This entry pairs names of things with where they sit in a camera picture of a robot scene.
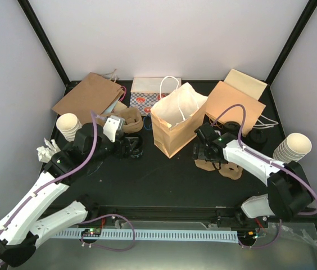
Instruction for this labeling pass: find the left stack of paper cups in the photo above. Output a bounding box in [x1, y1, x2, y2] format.
[56, 113, 82, 142]

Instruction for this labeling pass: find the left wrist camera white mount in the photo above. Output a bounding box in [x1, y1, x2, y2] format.
[103, 115, 124, 143]

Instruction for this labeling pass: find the bundle of wrapped straws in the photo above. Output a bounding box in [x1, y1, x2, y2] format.
[37, 139, 61, 163]

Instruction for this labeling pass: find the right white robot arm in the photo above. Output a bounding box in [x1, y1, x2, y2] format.
[193, 123, 315, 227]

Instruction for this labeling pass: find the blue slotted cable duct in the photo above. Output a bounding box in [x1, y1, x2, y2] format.
[53, 228, 238, 244]

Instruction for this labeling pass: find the checkered printed paper bag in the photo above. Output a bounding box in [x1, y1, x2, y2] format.
[129, 76, 182, 116]

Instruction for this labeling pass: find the black frame post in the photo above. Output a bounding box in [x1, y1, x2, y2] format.
[265, 0, 317, 84]
[17, 0, 70, 87]

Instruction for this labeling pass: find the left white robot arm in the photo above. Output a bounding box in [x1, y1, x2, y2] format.
[0, 123, 142, 267]

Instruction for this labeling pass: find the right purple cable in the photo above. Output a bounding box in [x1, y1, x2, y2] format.
[210, 103, 317, 250]

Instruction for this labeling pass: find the purple cable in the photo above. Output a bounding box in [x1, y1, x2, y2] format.
[210, 103, 317, 250]
[0, 110, 137, 268]

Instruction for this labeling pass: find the tan flat paper bag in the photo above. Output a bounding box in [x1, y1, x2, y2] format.
[224, 69, 268, 100]

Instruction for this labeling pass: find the brown flat paper bag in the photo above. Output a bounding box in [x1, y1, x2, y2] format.
[52, 73, 124, 124]

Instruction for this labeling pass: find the orange flat bag right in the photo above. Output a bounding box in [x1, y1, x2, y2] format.
[206, 82, 266, 136]

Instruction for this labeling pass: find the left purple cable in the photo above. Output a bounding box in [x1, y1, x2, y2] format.
[0, 110, 137, 268]

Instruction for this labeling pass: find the left black frame post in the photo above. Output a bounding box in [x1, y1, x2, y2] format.
[17, 0, 70, 87]

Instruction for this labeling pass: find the stack of paper cups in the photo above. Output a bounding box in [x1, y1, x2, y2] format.
[56, 113, 82, 142]
[273, 133, 312, 163]

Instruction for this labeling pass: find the black lid stack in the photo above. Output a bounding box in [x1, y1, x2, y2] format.
[222, 121, 241, 136]
[245, 129, 268, 151]

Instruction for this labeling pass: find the right stack of paper cups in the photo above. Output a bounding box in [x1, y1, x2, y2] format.
[273, 133, 312, 163]

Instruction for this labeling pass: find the black lid stack left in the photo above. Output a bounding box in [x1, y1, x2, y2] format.
[222, 121, 241, 136]

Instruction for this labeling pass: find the orange kraft paper bag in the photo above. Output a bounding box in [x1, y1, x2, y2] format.
[151, 82, 208, 158]

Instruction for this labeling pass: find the stack of pulp cup carriers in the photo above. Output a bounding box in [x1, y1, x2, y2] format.
[96, 107, 143, 134]

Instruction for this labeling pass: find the blue bag handle string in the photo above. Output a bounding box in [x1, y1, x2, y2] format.
[143, 115, 155, 132]

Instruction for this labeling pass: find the right black frame post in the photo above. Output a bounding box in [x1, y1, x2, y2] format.
[265, 0, 317, 84]

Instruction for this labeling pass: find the black lid stack right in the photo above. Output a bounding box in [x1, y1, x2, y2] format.
[245, 129, 268, 151]

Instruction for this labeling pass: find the single pulp cup carrier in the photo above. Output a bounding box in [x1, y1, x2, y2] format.
[194, 160, 243, 180]

